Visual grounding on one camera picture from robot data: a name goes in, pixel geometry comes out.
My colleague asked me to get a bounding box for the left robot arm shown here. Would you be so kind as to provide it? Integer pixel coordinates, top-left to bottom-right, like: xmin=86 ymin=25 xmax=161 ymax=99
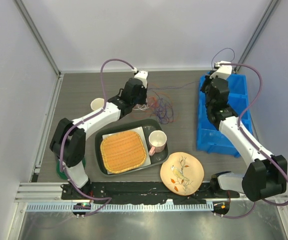
xmin=50 ymin=74 xmax=148 ymax=200

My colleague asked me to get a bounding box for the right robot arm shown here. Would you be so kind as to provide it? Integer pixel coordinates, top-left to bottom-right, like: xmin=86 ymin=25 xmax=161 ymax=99
xmin=200 ymin=71 xmax=288 ymax=202

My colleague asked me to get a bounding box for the white thin cable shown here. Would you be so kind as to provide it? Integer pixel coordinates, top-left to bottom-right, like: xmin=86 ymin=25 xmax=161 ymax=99
xmin=133 ymin=98 xmax=159 ymax=111

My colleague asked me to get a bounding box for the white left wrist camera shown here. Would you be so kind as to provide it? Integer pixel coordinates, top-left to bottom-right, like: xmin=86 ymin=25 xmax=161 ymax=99
xmin=131 ymin=67 xmax=148 ymax=88

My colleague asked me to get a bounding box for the yellow ceramic mug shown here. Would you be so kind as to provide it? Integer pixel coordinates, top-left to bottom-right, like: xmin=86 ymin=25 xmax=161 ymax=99
xmin=90 ymin=98 xmax=105 ymax=111

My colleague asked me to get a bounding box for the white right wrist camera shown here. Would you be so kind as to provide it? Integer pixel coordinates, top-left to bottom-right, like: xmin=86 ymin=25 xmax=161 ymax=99
xmin=210 ymin=60 xmax=233 ymax=80

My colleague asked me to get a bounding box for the bird pattern ceramic plate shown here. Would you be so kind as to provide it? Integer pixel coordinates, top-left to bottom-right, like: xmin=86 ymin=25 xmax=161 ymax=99
xmin=160 ymin=152 xmax=204 ymax=196

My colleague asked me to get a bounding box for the aluminium front rail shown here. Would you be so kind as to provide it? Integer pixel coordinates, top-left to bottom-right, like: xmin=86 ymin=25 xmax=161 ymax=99
xmin=15 ymin=180 xmax=288 ymax=213

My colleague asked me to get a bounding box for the green tape roll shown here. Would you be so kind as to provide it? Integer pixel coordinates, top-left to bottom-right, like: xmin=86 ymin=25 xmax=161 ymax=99
xmin=56 ymin=158 xmax=86 ymax=180

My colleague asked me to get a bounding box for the purple thin cable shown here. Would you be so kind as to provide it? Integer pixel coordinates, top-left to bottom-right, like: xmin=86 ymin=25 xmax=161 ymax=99
xmin=148 ymin=47 xmax=235 ymax=125

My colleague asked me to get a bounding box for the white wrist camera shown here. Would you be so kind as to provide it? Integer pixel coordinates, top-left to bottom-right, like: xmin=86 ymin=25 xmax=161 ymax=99
xmin=210 ymin=60 xmax=233 ymax=80
xmin=131 ymin=67 xmax=148 ymax=88

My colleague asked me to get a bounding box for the blue plastic compartment bin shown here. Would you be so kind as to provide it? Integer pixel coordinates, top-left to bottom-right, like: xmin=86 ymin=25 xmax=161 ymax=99
xmin=196 ymin=74 xmax=249 ymax=158

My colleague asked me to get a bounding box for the pink ceramic mug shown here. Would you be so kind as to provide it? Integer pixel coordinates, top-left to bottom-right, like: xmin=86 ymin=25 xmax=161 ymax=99
xmin=148 ymin=130 xmax=167 ymax=156

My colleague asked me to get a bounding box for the orange woven basket mat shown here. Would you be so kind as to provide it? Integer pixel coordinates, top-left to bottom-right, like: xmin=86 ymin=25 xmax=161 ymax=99
xmin=100 ymin=130 xmax=147 ymax=174

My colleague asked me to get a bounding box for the dark green plastic tray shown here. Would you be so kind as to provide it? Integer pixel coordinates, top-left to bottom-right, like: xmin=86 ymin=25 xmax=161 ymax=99
xmin=95 ymin=119 xmax=169 ymax=177

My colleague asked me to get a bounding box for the orange thin cable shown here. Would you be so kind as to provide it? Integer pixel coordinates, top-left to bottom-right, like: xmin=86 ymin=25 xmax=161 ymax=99
xmin=130 ymin=83 xmax=179 ymax=123

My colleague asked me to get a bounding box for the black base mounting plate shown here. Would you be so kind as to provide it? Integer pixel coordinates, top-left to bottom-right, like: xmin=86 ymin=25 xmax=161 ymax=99
xmin=61 ymin=181 xmax=241 ymax=205

